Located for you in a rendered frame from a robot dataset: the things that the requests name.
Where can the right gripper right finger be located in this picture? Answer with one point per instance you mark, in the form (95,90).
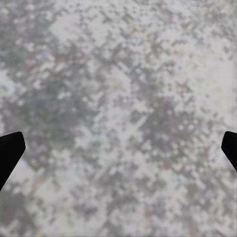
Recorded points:
(229,147)

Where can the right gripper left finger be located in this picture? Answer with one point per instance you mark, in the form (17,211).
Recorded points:
(12,147)

